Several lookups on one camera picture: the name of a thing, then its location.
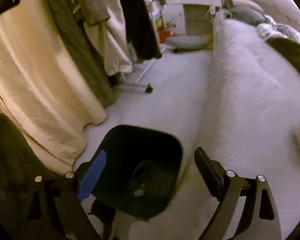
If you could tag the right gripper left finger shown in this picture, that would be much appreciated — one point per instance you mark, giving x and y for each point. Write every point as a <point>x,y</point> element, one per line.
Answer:
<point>55,204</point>

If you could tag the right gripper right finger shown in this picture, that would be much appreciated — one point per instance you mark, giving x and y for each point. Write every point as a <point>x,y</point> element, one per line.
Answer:
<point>250,200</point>

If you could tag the black trash bin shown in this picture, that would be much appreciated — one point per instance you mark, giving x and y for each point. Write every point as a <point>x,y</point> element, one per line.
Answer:
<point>141,170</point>

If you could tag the grey bed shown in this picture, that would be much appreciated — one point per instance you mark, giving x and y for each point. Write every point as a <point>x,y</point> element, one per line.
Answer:
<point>252,106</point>

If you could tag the yellow curtain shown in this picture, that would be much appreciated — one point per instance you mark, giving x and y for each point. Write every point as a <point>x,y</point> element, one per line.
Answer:
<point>41,89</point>

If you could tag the white clothes rack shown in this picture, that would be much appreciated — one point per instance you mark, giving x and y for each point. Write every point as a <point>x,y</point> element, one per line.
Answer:
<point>134,80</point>

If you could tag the dark grey fleece blanket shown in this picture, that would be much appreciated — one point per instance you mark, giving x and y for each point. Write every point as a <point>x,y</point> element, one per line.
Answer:
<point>289,49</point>

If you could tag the grey patterned duvet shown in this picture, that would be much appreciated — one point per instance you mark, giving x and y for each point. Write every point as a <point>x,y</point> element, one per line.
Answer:
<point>267,31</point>

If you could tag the grey cushioned stool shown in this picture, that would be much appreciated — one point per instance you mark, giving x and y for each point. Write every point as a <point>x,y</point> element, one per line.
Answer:
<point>186,43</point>

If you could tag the beige hanging coat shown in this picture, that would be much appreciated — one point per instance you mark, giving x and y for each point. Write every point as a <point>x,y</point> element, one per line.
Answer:
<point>110,41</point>

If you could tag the grey pillow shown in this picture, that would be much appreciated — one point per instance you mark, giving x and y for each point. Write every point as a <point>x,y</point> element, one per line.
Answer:
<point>245,14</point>

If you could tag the black hanging garment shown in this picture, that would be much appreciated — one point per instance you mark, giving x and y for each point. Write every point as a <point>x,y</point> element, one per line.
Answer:
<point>139,29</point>

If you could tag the olive hanging jacket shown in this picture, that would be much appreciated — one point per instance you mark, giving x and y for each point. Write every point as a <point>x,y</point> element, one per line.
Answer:
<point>85,57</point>

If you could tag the beige pillow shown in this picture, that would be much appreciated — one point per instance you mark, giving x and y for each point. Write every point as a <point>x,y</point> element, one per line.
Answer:
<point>247,3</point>

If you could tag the colourful picture frame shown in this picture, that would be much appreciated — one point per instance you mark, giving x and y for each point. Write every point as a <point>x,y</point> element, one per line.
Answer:
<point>158,22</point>

